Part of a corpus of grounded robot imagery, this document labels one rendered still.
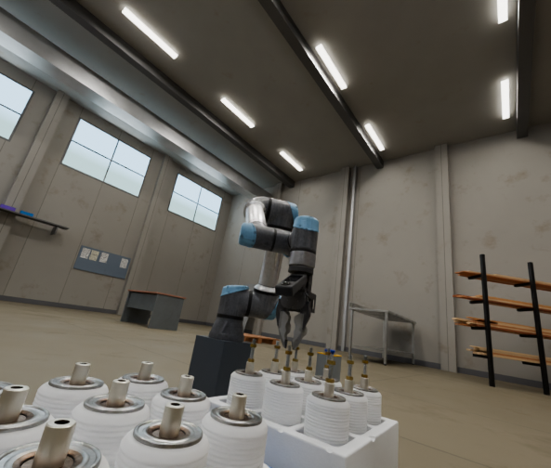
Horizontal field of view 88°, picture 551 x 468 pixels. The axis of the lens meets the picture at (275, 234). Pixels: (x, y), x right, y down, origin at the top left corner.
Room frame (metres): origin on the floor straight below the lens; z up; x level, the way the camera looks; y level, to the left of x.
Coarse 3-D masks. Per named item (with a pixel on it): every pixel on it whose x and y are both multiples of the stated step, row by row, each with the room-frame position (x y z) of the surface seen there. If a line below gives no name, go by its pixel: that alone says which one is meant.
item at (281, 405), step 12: (264, 396) 0.78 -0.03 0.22; (276, 396) 0.74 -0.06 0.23; (288, 396) 0.74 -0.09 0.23; (300, 396) 0.76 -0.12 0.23; (264, 408) 0.77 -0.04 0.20; (276, 408) 0.74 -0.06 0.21; (288, 408) 0.74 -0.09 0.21; (300, 408) 0.76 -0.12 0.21; (276, 420) 0.74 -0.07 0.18; (288, 420) 0.74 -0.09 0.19; (300, 420) 0.77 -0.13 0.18
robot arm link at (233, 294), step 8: (224, 288) 1.27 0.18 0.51; (232, 288) 1.25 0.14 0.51; (240, 288) 1.25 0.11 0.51; (248, 288) 1.29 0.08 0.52; (224, 296) 1.26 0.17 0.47; (232, 296) 1.25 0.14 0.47; (240, 296) 1.25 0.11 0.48; (248, 296) 1.26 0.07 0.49; (224, 304) 1.25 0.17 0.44; (232, 304) 1.25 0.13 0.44; (240, 304) 1.25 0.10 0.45; (248, 304) 1.26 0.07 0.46; (224, 312) 1.25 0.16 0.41; (232, 312) 1.25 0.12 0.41; (240, 312) 1.26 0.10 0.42; (248, 312) 1.28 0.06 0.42
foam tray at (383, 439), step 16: (224, 400) 0.87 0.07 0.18; (304, 416) 0.82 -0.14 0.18; (272, 432) 0.71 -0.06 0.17; (288, 432) 0.69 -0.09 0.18; (368, 432) 0.77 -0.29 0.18; (384, 432) 0.80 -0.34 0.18; (272, 448) 0.70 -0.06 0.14; (288, 448) 0.68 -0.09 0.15; (304, 448) 0.66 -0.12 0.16; (320, 448) 0.64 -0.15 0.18; (336, 448) 0.64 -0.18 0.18; (352, 448) 0.65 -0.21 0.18; (368, 448) 0.71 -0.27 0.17; (384, 448) 0.80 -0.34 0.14; (272, 464) 0.70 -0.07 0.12; (288, 464) 0.68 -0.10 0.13; (304, 464) 0.66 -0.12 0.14; (320, 464) 0.64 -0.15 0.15; (336, 464) 0.62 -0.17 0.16; (352, 464) 0.63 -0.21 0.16; (368, 464) 0.71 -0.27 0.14; (384, 464) 0.80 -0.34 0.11
